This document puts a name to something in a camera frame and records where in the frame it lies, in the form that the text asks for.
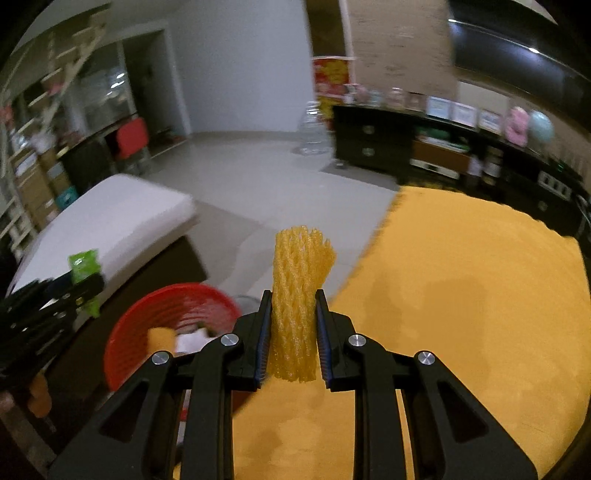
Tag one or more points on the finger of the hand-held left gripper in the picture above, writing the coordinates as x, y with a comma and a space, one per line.
51, 290
87, 286

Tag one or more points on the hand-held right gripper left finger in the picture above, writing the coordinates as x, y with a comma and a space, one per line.
263, 341

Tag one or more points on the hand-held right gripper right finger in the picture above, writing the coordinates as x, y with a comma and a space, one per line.
324, 341

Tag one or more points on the green packet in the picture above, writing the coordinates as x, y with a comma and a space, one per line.
85, 265

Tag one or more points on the red plastic mesh basket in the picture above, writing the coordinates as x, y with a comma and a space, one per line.
138, 318

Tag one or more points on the yellow foam fruit net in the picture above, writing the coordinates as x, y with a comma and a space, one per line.
295, 286

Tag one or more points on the person's left hand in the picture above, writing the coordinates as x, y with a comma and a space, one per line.
39, 394

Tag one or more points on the white cushioned sofa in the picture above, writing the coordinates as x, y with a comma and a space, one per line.
115, 217

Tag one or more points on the yellow foam piece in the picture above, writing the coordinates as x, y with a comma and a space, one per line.
160, 339

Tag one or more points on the stack of cardboard boxes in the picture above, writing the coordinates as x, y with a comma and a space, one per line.
41, 189

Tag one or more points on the black chair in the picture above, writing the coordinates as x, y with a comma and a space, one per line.
90, 166

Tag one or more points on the yellow fluffy blanket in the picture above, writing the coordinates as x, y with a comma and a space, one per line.
461, 300

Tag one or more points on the red chair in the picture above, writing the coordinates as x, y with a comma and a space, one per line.
133, 138

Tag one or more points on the glass sliding door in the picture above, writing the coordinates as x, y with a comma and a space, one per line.
101, 92

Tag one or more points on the clear large water bottle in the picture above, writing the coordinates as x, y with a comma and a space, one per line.
315, 131

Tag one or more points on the black television cabinet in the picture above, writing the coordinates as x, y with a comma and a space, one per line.
383, 138

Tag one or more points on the brown wooden box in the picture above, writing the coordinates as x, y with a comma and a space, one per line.
438, 159

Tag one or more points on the wooden stair shelf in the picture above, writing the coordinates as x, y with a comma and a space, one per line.
60, 69

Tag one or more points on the green flat box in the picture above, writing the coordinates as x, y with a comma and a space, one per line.
441, 138

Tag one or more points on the white power strip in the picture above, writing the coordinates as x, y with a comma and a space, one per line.
555, 183

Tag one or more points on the pink plush toy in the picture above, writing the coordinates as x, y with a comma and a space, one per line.
517, 127

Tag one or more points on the teal ball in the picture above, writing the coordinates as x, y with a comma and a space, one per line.
541, 129

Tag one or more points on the small dark picture frame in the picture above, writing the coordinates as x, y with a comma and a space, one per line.
416, 101

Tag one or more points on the white picture frame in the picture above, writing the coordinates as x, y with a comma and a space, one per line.
437, 107
464, 114
489, 121

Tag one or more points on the red wall poster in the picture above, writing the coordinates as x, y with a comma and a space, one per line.
330, 78

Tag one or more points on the wall television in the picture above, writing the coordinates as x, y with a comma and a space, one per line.
508, 60

